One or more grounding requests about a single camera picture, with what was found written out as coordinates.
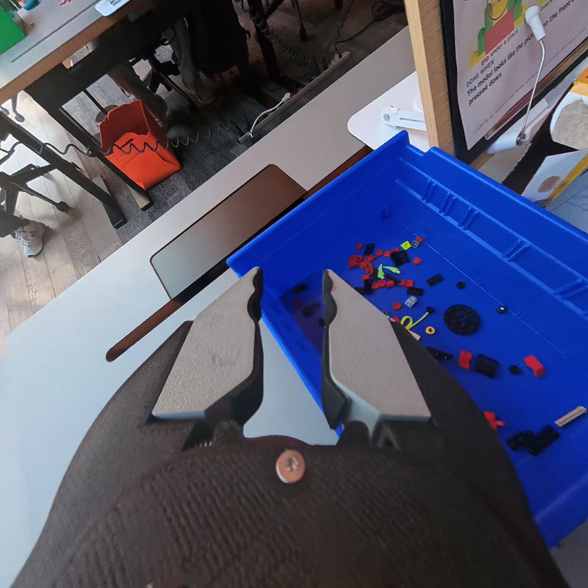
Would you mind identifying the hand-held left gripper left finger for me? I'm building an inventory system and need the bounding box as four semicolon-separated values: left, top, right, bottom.
151;267;266;428

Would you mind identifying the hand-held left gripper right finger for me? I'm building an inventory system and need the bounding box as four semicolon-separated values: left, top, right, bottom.
322;269;432;443

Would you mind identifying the pile of small lego pieces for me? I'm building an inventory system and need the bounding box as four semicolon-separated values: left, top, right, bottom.
293;236;561;456

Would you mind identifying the blue plastic bin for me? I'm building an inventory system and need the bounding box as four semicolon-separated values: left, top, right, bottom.
226;130;588;548

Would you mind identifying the black round lego plate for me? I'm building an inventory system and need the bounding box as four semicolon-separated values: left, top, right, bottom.
443;303;482;335

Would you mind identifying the tan lego plate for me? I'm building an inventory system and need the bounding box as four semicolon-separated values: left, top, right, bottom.
554;406;588;427

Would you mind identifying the yellow lego box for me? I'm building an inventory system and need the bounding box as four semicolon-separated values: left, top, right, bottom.
523;68;588;208

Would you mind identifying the orange paper bag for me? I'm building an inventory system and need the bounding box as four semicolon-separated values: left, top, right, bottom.
98;100;182;191

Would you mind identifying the white plastic clamp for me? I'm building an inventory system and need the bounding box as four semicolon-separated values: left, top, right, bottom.
381;106;426;124

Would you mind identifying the wooden board stand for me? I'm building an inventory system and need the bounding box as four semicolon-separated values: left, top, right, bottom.
403;0;491;170

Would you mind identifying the printed instruction sheet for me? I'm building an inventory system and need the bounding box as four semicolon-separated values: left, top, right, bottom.
452;0;588;150

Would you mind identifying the grey desk with black legs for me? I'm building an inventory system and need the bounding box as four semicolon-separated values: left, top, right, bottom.
0;0;194;229

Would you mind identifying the white gooseneck clip holder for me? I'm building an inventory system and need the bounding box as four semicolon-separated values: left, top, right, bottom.
485;5;548;156

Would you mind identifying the green plastic bin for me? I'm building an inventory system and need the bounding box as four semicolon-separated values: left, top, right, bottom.
0;4;27;54

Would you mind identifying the grey coiled cable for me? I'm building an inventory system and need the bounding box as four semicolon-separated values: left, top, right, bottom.
43;120;240;160

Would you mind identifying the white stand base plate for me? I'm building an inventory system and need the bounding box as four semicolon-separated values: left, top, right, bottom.
347;71;425;150

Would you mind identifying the white charging cable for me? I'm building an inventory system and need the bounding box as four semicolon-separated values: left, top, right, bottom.
251;93;292;135

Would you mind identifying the black coiled cable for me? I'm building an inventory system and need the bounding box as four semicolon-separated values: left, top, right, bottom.
247;0;324;76

